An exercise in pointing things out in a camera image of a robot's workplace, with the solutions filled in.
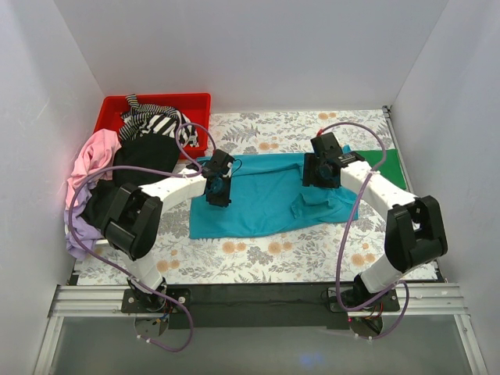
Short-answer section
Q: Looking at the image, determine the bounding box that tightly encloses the lavender t shirt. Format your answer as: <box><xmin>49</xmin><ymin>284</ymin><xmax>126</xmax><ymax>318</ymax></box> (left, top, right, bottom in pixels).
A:
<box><xmin>64</xmin><ymin>175</ymin><xmax>102</xmax><ymax>260</ymax></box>

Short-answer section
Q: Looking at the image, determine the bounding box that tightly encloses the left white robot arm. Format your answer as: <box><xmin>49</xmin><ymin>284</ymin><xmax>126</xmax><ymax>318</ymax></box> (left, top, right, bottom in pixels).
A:
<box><xmin>101</xmin><ymin>149</ymin><xmax>235</xmax><ymax>313</ymax></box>

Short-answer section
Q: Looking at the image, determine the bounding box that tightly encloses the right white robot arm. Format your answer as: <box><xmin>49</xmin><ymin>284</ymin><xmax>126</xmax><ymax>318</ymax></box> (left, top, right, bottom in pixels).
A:
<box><xmin>302</xmin><ymin>133</ymin><xmax>448</xmax><ymax>311</ymax></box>

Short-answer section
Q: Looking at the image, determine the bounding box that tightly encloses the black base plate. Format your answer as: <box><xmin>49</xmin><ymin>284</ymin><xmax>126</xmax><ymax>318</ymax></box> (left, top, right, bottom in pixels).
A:
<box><xmin>166</xmin><ymin>283</ymin><xmax>349</xmax><ymax>330</ymax></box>

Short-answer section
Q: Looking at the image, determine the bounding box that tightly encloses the red plastic bin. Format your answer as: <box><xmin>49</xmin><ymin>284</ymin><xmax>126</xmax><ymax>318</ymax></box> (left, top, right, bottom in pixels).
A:
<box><xmin>94</xmin><ymin>93</ymin><xmax>211</xmax><ymax>158</ymax></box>

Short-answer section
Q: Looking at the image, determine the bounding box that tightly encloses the green folded t shirt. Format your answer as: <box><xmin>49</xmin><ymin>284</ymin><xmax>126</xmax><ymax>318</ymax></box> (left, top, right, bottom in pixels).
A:
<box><xmin>353</xmin><ymin>148</ymin><xmax>407</xmax><ymax>192</ymax></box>

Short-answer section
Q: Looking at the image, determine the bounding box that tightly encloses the black white striped shirt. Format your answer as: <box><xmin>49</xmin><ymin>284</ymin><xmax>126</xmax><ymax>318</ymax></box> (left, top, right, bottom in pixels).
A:
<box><xmin>118</xmin><ymin>95</ymin><xmax>191</xmax><ymax>145</ymax></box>

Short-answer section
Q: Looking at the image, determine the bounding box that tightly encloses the floral patterned table mat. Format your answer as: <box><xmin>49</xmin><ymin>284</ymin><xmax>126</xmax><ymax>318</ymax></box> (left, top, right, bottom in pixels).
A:
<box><xmin>73</xmin><ymin>109</ymin><xmax>437</xmax><ymax>284</ymax></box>

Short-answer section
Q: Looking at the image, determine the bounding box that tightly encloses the teal t shirt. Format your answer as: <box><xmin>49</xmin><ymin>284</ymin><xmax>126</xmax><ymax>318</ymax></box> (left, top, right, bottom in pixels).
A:
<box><xmin>189</xmin><ymin>153</ymin><xmax>356</xmax><ymax>239</ymax></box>

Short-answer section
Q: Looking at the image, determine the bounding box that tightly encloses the pink t shirt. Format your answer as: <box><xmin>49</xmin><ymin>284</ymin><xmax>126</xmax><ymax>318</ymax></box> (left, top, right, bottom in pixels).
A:
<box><xmin>66</xmin><ymin>129</ymin><xmax>121</xmax><ymax>209</ymax></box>

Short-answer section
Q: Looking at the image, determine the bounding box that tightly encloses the aluminium mounting rail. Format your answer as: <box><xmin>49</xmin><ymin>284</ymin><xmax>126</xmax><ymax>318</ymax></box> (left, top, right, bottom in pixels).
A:
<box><xmin>49</xmin><ymin>282</ymin><xmax>469</xmax><ymax>317</ymax></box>

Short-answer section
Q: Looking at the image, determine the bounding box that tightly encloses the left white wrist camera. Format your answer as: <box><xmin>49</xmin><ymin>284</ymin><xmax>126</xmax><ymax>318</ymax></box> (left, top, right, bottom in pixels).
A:
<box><xmin>222</xmin><ymin>162</ymin><xmax>234</xmax><ymax>178</ymax></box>

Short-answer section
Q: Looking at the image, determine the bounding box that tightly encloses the black t shirt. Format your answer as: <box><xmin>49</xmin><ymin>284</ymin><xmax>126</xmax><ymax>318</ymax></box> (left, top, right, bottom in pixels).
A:
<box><xmin>80</xmin><ymin>132</ymin><xmax>183</xmax><ymax>235</ymax></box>

